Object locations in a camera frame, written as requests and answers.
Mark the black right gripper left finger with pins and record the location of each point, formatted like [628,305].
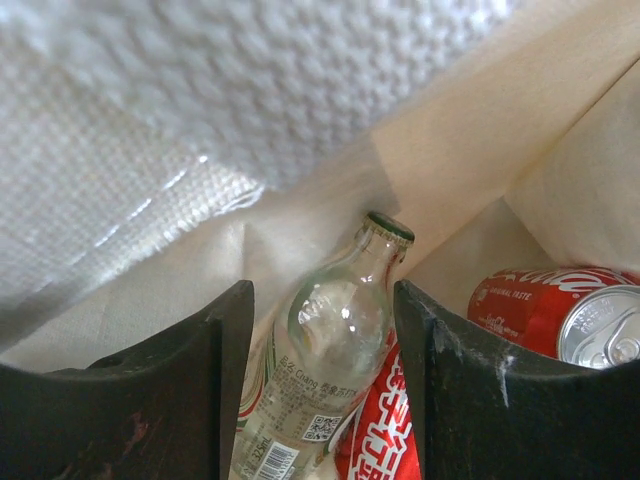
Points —
[165,408]

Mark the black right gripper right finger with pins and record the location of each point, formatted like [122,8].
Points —
[485,408]

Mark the red cola can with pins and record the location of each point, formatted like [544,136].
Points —
[585,316]

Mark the clear bottle green cap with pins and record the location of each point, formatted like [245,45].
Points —
[326,344]

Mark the cream canvas tote bag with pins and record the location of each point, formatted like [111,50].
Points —
[155,152]

